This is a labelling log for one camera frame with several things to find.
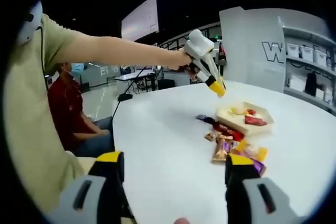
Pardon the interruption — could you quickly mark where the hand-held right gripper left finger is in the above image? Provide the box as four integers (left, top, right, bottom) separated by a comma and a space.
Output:
56, 151, 136, 224

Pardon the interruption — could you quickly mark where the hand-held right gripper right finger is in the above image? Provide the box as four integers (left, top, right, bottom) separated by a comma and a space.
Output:
225, 153, 300, 224

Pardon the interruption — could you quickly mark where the cream hexagonal container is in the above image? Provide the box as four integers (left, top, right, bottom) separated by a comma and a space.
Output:
215, 100, 275, 137

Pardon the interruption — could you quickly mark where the dark red food packet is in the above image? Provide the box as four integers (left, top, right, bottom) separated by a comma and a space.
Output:
212, 121, 245, 141

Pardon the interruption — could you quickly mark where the small gold food candy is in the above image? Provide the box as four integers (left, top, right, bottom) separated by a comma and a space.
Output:
204, 131, 220, 142

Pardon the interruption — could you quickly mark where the bright red food packet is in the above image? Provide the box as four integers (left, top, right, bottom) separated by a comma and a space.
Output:
244, 115, 267, 126

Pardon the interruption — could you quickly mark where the gold purple food packet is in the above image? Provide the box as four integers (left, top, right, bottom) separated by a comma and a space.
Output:
212, 134, 234, 164

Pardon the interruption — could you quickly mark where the person's left hand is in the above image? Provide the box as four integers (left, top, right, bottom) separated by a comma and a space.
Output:
167, 50, 193, 72

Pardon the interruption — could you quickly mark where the large projection screen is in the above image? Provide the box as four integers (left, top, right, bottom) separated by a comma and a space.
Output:
121, 0, 160, 38

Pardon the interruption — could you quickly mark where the folding table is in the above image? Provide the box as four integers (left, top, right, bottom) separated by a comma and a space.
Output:
114, 71, 163, 93

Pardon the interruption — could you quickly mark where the grey metal shelving rack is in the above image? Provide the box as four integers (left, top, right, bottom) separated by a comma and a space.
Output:
278, 15, 336, 114

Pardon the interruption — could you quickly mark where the black bag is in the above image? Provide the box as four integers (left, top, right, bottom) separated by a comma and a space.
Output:
306, 71, 318, 96

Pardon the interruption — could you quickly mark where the row of white storage bins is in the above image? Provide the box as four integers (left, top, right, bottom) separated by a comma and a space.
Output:
286, 42, 336, 69

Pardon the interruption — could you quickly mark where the person's beige shirt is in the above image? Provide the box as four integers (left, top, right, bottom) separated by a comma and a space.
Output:
4, 13, 98, 213

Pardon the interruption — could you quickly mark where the white chest-worn device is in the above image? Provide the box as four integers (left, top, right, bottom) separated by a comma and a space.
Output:
18, 0, 44, 46

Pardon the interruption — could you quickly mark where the red white wall device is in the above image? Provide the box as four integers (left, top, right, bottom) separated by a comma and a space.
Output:
216, 41, 229, 78

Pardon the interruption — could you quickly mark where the black device cable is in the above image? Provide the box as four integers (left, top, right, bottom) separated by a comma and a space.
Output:
38, 26, 50, 91

